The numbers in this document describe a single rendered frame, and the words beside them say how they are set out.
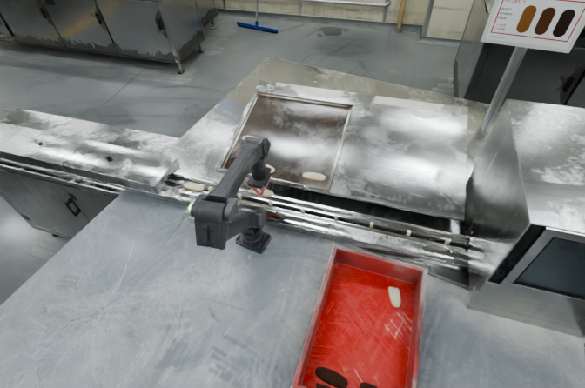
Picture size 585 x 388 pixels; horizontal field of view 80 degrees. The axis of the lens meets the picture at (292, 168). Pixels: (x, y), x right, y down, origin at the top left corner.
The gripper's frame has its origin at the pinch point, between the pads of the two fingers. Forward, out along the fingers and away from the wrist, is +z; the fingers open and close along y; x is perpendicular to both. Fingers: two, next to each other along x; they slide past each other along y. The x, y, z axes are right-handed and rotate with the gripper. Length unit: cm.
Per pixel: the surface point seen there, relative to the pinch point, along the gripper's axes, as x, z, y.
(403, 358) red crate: -62, 11, -44
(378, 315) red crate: -53, 11, -33
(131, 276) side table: 36, 11, -43
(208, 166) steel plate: 34.8, 10.6, 16.1
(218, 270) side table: 6.4, 11.1, -32.2
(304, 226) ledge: -20.0, 6.6, -7.7
